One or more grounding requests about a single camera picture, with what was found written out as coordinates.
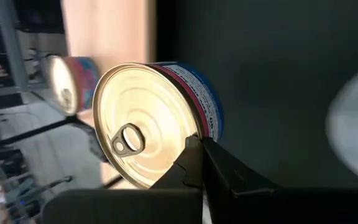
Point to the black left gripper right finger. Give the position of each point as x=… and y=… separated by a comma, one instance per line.
x=291, y=205

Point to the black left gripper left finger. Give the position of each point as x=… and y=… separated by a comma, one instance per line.
x=135, y=205

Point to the black table mat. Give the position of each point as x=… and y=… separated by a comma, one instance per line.
x=275, y=77

